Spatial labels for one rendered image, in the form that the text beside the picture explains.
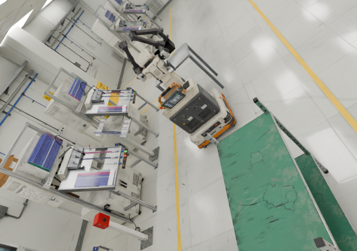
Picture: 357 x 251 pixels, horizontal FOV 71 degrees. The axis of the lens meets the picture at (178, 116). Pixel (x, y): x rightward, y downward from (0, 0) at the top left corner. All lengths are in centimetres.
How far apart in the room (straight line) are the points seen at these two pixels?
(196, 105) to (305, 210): 201
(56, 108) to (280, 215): 388
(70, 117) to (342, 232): 400
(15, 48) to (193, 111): 457
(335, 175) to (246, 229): 119
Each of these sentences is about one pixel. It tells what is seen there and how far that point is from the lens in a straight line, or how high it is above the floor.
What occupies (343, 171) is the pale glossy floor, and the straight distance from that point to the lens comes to 246.
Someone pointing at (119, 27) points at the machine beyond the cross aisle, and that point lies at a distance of 769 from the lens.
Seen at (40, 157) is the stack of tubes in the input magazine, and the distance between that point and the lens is 362.
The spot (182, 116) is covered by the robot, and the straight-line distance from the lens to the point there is 313.
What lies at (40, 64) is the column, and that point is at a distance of 655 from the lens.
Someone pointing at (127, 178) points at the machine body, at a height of 33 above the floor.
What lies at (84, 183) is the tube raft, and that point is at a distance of 352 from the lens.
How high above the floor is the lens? 215
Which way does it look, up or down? 29 degrees down
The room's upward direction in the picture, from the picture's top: 53 degrees counter-clockwise
